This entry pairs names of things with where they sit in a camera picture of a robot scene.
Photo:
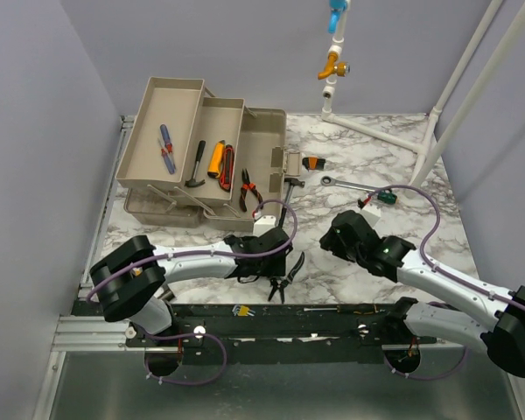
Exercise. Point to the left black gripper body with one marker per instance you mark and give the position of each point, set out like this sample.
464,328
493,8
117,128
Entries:
269,269

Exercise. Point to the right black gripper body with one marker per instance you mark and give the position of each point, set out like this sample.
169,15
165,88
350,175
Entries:
333,242

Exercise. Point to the grey black tin snips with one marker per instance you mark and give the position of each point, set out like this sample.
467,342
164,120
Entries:
279,284

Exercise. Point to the black handled claw hammer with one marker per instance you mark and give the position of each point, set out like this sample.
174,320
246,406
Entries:
291,183

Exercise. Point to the black orange hex key set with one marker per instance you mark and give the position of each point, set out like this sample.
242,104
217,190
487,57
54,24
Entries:
314,163

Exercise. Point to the red black utility knife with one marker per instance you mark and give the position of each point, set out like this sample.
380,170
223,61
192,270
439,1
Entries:
226,169

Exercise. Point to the small black handled hammer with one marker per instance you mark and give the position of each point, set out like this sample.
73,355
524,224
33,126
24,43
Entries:
193,181

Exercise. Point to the orange black utility knife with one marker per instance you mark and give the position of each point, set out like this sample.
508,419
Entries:
214,168

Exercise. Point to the taupe plastic tool box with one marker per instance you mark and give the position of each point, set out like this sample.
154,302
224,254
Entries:
192,113

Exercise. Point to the small blue clear screwdriver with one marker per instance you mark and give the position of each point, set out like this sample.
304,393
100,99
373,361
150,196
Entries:
161,148

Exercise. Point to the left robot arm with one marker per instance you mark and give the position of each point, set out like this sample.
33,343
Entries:
126,281

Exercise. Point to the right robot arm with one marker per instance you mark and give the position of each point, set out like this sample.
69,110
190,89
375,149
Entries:
480,316

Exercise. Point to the yellow hex key set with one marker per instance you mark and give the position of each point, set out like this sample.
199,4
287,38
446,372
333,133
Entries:
240,310

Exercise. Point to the chrome ratchet wrench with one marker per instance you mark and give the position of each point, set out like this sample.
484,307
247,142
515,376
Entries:
330,182

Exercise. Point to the long black screwdriver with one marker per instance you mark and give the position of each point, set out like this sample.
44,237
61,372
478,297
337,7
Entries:
358,309

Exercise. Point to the orange brass faucet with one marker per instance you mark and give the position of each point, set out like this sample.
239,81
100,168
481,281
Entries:
334,66

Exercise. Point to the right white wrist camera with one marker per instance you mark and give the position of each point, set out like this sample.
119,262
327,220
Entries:
370,212

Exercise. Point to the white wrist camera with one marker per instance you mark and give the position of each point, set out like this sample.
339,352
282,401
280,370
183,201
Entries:
263,223
370,212

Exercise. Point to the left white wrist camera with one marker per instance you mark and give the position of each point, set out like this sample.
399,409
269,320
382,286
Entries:
263,223

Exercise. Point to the black mounting rail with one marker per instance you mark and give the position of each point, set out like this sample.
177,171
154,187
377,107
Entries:
207,334

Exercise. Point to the black metal l bracket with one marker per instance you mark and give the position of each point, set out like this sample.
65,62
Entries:
167,295

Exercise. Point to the aluminium extrusion frame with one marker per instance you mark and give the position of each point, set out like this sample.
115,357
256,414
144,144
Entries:
74,334

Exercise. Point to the blue valve handle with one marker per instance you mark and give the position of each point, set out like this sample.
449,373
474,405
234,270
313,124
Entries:
337,8

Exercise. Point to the white pvc pipe frame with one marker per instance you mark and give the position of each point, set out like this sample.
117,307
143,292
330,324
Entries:
467,56

